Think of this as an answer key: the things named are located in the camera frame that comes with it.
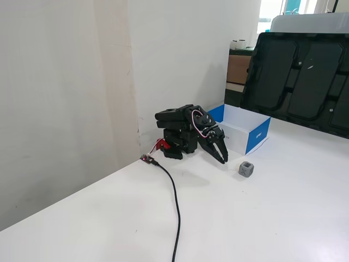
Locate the small controller circuit board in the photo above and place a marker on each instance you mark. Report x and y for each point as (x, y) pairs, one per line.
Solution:
(147, 159)

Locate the black plastic moulded tray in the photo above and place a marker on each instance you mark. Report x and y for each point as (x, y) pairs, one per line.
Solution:
(297, 82)

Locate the translucent white storage bin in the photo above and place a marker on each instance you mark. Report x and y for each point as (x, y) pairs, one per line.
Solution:
(308, 24)

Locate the red table clamp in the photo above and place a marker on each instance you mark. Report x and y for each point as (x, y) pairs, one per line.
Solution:
(163, 144)

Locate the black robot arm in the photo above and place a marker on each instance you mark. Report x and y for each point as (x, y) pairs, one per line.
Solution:
(177, 128)

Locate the blue and white cardboard box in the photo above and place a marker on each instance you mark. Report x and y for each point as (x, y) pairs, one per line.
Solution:
(257, 137)

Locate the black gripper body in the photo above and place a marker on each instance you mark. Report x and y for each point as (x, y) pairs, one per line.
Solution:
(212, 140)

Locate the gray cube block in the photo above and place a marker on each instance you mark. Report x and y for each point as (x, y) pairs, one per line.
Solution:
(246, 170)

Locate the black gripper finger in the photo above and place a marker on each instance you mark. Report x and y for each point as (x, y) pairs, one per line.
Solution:
(211, 152)
(224, 148)

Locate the small white cup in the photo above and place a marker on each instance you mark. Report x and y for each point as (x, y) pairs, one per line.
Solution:
(242, 44)
(234, 44)

